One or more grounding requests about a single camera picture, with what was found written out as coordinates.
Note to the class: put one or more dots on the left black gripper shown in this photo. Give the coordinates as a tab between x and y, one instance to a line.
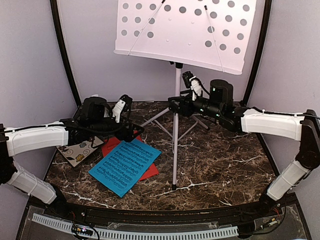
128	137

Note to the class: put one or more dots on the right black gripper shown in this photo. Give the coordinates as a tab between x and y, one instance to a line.
184	101

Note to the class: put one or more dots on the blue sheet music page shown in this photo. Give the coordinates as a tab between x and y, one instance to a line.
122	168

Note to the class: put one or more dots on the white music stand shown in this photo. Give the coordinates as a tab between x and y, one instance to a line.
212	34

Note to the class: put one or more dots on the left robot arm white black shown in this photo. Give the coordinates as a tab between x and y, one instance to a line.
94	118

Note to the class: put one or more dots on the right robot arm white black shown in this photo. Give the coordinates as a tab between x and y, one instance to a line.
301	127

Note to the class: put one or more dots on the red sheet music page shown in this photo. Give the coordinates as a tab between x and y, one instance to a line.
112	142

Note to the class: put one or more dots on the floral square plate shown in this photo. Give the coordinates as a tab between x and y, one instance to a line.
76	154

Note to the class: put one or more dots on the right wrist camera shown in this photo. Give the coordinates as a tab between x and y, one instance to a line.
193	83

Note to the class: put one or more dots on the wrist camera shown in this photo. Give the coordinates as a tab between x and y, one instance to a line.
193	83
122	105

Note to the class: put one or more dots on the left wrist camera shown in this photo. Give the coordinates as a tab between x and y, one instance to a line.
122	105

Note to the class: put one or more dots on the grey cable duct strip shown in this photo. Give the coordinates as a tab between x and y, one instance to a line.
134	233

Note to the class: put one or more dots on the right black frame post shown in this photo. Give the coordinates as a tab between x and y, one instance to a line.
258	53

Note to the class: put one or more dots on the black frame post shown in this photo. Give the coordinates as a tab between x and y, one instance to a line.
63	51
258	53

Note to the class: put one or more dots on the black front rail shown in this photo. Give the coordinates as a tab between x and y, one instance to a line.
239	214

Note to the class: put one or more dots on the left black frame post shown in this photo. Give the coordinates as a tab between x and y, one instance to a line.
63	51

